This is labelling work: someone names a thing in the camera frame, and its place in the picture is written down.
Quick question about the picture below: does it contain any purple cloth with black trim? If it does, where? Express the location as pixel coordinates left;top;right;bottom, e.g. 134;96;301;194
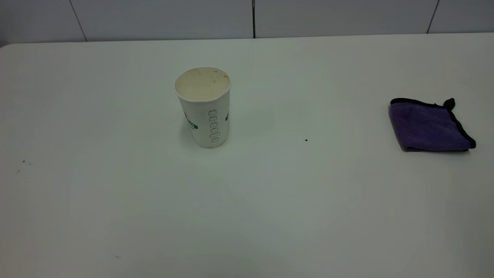
388;98;477;152

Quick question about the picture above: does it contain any white paper coffee cup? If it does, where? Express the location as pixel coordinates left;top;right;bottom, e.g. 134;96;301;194
174;66;232;149

